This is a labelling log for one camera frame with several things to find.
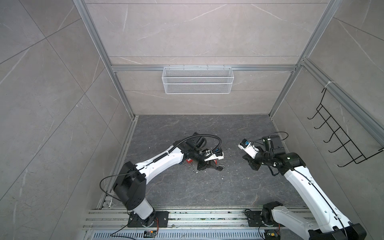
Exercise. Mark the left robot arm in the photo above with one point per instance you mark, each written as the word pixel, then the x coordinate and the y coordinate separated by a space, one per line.
pixel 130 184

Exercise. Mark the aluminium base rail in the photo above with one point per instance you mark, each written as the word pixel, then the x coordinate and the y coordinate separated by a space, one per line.
pixel 179 218

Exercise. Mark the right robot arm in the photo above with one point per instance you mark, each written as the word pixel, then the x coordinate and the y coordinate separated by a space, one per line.
pixel 329 222

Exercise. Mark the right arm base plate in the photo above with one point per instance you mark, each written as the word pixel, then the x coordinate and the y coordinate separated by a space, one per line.
pixel 256 218

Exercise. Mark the black wire hook rack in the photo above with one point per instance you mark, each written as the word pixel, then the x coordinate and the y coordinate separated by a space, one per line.
pixel 345 142

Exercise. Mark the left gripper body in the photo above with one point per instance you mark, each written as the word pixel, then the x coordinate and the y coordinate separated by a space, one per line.
pixel 204 164

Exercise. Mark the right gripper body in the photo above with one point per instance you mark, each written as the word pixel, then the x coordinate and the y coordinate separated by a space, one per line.
pixel 256 162

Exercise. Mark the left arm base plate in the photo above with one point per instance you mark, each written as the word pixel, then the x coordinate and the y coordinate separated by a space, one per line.
pixel 155 219

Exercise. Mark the white wire mesh basket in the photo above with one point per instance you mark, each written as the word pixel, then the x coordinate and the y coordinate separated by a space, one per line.
pixel 197 80

